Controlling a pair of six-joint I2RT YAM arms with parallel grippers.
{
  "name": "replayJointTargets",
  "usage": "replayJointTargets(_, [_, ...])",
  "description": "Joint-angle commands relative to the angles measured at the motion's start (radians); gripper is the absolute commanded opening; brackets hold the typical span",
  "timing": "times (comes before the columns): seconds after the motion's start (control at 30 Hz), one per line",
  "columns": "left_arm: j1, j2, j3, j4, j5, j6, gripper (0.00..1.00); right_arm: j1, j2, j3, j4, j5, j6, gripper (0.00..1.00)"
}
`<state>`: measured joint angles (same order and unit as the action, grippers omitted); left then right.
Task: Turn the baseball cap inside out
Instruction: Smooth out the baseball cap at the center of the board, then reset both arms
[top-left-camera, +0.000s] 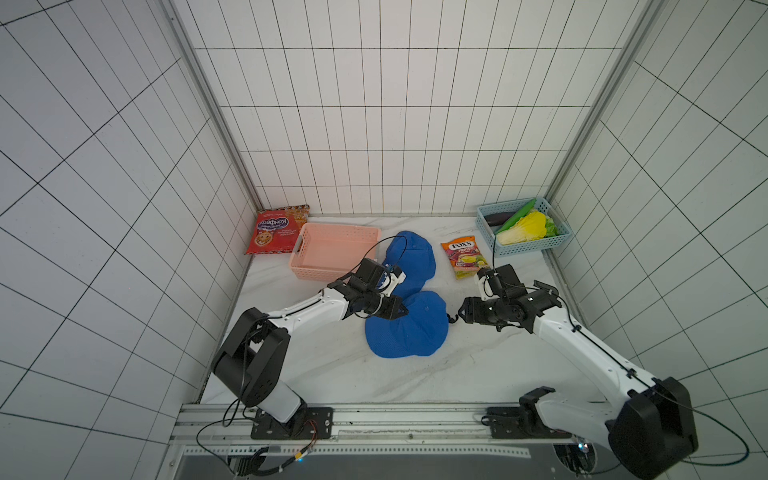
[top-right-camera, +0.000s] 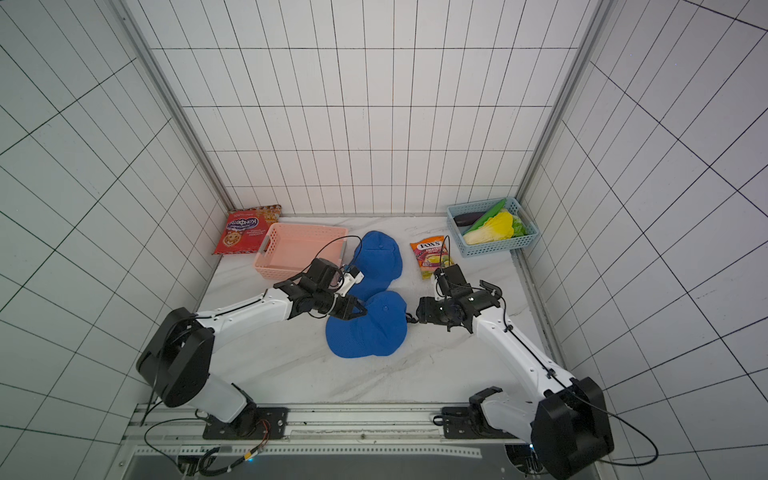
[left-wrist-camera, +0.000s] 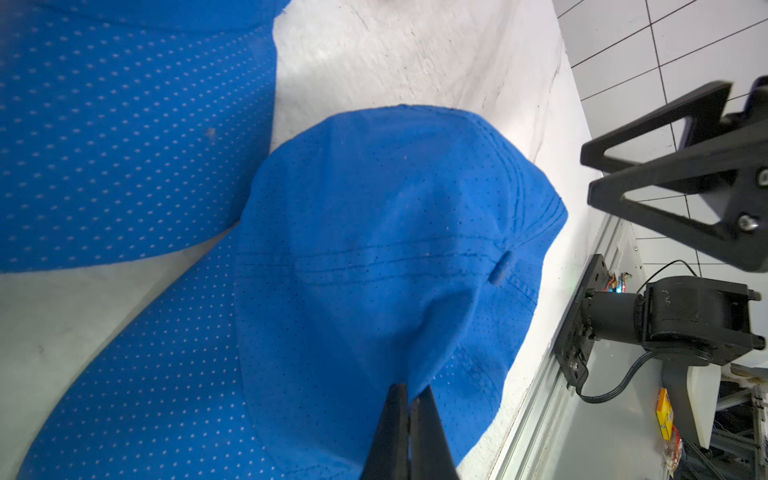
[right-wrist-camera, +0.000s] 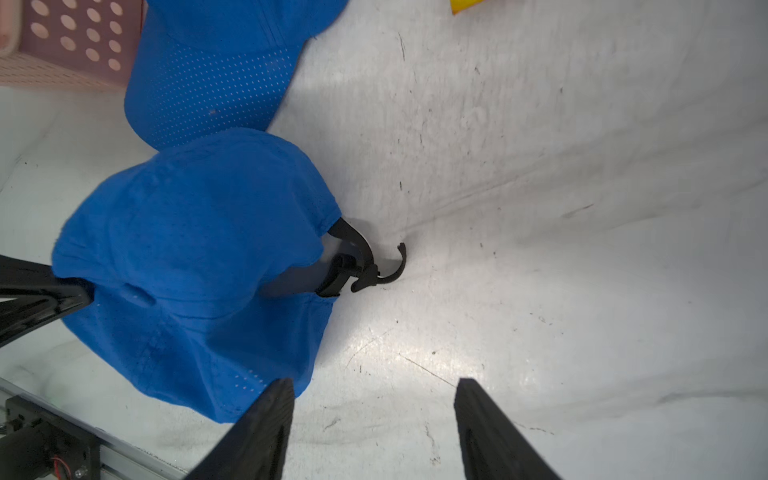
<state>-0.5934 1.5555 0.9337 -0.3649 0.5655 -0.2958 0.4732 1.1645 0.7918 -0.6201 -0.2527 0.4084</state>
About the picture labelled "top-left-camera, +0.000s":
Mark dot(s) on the light blue plastic basket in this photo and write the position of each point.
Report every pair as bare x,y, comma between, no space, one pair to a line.
562,232

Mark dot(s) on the blue baseball cap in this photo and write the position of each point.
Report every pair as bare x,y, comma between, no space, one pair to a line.
414,255

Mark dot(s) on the orange Fox's candy bag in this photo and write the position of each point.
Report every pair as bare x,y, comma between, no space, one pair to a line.
464,256

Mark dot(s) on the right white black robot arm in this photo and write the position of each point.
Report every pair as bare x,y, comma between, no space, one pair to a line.
648,423

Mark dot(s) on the purple toy eggplant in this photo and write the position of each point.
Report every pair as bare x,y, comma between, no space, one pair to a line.
497,219

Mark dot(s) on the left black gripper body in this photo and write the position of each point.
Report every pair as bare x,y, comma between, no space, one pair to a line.
382,309

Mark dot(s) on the green toy cucumber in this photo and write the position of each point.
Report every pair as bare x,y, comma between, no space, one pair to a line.
517,216

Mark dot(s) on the aluminium mounting rail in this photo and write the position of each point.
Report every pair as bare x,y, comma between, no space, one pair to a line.
370,429

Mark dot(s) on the yellow toy cabbage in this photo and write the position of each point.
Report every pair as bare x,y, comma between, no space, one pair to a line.
532,227

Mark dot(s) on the pink plastic basket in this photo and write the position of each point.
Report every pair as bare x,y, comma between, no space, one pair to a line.
325,252

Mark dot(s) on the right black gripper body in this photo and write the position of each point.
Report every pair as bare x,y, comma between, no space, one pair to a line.
477,309

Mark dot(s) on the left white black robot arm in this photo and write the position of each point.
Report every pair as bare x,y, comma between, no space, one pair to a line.
250,360

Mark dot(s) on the red cookie snack bag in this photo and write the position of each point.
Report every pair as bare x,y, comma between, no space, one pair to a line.
276,231

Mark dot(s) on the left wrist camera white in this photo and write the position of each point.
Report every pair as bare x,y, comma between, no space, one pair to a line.
391,280

